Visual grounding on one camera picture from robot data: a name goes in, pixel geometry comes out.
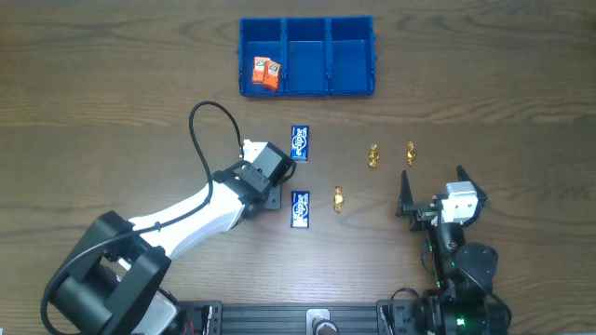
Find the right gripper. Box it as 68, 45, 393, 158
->
395, 165, 489, 233

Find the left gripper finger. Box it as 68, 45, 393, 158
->
265, 184, 283, 211

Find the blue candy pack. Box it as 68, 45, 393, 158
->
289, 124, 311, 163
290, 189, 312, 230

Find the orange candy box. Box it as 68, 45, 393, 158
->
262, 59, 283, 92
251, 55, 270, 86

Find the blue tray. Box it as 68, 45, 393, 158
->
237, 15, 377, 99

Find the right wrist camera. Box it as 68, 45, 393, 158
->
436, 181, 481, 227

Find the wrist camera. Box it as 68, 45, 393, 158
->
240, 139, 271, 164
436, 181, 481, 227

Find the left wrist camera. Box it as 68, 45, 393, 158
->
240, 139, 271, 164

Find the mounting rail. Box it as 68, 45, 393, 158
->
179, 300, 513, 335

